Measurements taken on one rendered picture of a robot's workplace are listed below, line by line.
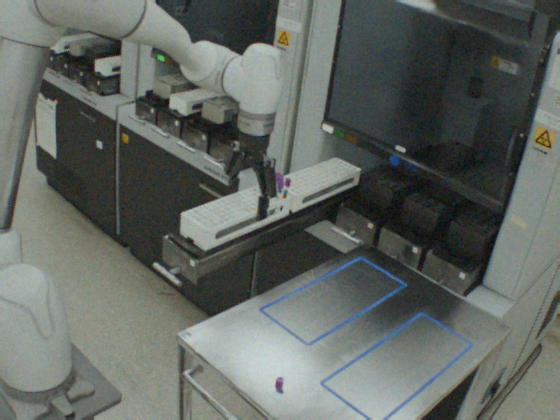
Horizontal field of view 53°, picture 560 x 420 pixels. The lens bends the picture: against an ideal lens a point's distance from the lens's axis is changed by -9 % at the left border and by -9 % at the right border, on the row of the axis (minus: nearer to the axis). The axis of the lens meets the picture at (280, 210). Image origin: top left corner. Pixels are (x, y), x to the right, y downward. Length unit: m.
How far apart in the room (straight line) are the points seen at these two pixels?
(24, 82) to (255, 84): 0.54
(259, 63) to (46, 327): 0.74
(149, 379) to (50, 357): 1.15
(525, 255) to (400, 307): 0.40
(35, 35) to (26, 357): 0.58
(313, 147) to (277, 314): 0.74
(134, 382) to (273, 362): 1.14
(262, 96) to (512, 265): 0.77
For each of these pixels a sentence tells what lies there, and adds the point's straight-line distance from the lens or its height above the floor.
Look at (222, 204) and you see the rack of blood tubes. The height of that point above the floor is 0.87.
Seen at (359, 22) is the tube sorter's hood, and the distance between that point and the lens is 1.71.
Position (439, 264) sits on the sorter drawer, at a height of 0.79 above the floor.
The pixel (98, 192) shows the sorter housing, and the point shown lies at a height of 0.26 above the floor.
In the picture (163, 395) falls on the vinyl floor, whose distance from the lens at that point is 2.22.
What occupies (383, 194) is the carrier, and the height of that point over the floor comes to 0.86.
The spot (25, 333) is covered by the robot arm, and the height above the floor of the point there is 0.91.
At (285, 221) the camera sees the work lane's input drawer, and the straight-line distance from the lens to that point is 1.65.
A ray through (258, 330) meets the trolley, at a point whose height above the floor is 0.82.
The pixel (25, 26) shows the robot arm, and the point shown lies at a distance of 1.13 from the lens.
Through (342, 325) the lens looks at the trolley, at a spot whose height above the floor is 0.82.
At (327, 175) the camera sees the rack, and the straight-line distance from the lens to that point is 1.79.
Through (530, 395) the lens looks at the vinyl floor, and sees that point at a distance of 2.59.
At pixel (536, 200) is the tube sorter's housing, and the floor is 1.03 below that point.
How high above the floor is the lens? 1.63
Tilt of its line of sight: 29 degrees down
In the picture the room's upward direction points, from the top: 8 degrees clockwise
